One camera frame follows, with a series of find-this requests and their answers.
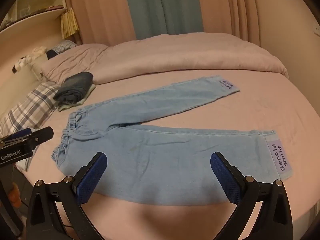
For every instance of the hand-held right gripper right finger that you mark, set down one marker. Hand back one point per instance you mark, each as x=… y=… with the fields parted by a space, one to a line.
x=226 y=177

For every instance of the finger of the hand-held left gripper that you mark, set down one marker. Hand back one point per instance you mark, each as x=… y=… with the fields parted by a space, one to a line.
x=42 y=133

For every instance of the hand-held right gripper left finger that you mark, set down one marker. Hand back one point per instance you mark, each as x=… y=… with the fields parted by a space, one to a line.
x=91 y=177

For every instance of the light blue denim pants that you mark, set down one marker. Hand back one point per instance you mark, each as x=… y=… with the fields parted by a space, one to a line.
x=162 y=155

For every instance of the plaid pillow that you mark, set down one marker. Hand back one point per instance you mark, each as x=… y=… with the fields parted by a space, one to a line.
x=30 y=105

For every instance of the light green folded cloth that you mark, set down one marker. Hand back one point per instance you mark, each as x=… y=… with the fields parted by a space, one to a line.
x=67 y=107

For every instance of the beige headboard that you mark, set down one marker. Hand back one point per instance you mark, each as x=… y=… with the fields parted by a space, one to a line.
x=15 y=90

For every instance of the dark folded clothing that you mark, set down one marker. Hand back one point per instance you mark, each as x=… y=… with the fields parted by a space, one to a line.
x=75 y=87

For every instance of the pink bed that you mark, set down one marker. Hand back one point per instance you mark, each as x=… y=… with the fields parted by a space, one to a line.
x=175 y=220

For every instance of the white plush toy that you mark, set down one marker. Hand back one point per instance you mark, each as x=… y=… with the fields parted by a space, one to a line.
x=27 y=58

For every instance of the pink pillow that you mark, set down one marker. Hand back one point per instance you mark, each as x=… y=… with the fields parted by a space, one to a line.
x=72 y=60

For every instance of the blue checkered cloth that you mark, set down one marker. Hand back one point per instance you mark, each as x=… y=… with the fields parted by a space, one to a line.
x=63 y=46

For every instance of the yellow tassel bundle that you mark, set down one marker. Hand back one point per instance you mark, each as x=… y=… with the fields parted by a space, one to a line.
x=69 y=23

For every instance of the pink duvet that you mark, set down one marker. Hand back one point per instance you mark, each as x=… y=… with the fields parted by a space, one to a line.
x=187 y=55

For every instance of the pink curtain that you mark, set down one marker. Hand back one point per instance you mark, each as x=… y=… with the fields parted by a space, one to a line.
x=100 y=10
x=230 y=7

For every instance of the teal curtain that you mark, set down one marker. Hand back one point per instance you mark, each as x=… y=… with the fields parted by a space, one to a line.
x=165 y=7

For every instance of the cream wall shelf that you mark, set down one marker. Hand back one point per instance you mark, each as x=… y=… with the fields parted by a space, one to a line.
x=37 y=7

